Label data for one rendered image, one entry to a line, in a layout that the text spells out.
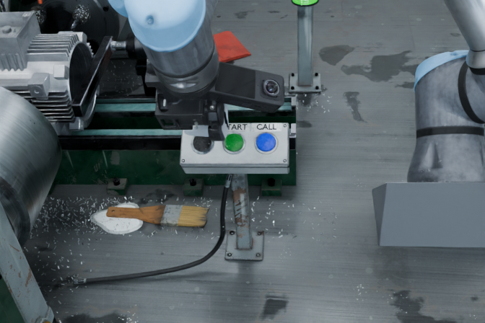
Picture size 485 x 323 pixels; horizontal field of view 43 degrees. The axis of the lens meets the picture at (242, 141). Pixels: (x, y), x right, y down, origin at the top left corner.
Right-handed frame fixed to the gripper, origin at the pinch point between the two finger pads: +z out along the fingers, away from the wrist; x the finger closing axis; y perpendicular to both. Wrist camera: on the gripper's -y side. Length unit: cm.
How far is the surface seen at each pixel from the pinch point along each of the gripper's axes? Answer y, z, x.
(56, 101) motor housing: 33.9, 17.0, -12.4
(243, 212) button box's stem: -1.1, 20.5, 7.5
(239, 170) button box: -1.3, 9.2, 3.5
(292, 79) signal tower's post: -9, 57, -36
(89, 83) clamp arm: 29.4, 20.6, -17.8
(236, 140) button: -1.1, 5.4, -0.1
